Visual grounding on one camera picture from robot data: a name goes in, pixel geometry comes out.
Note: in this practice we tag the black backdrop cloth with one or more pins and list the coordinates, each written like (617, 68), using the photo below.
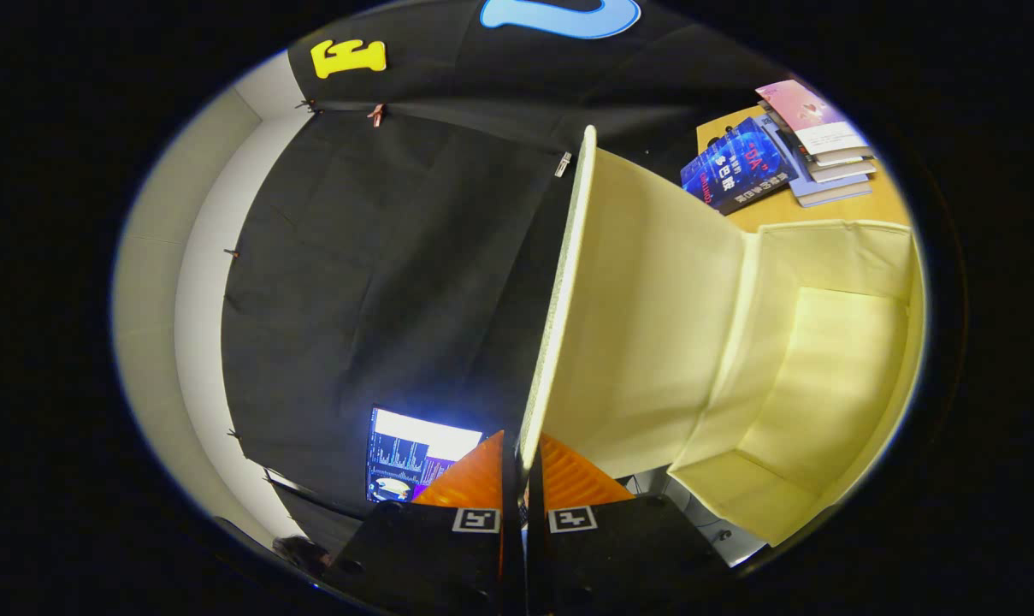
(397, 257)

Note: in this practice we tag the pink cover book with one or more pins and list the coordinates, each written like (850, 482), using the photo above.
(812, 115)

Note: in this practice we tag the dark clip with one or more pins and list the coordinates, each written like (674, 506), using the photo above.
(310, 105)

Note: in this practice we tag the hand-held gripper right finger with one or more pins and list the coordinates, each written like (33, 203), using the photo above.
(619, 556)

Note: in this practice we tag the blue cover book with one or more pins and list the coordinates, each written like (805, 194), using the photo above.
(739, 167)

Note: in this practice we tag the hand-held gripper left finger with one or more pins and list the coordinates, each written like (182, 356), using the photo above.
(431, 556)

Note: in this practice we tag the pink clip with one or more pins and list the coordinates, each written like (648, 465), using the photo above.
(377, 114)

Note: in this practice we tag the pale blue book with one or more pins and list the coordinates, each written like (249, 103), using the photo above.
(833, 192)

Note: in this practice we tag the pale green storage box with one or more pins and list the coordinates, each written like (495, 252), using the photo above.
(653, 342)

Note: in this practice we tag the white clip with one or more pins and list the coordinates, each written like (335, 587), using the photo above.
(563, 163)

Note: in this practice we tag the white book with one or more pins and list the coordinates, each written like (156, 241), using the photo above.
(841, 164)

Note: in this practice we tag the computer monitor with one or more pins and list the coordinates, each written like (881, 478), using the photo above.
(422, 449)

